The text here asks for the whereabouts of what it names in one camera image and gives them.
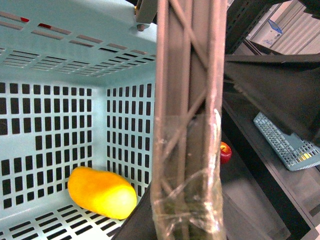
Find yellow mango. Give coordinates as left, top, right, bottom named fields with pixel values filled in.
left=67, top=166, right=138, bottom=220

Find red apple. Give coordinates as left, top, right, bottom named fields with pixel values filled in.
left=220, top=141, right=232, bottom=164

